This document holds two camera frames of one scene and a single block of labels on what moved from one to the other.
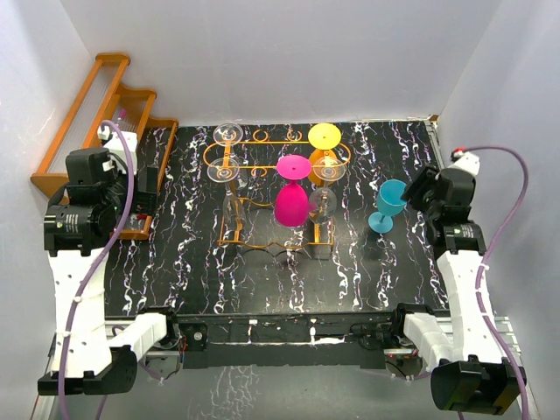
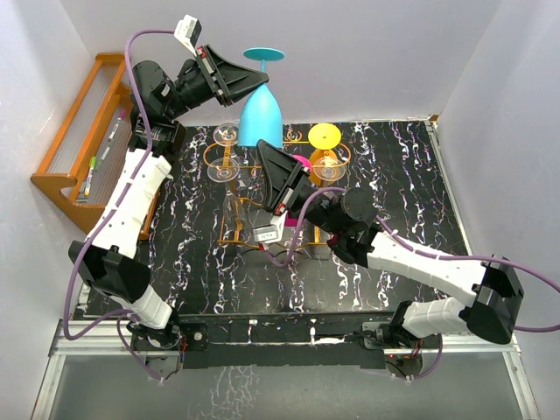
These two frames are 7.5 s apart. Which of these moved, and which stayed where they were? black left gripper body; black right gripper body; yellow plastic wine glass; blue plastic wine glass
Moved: black right gripper body; black left gripper body; blue plastic wine glass
Stayed: yellow plastic wine glass
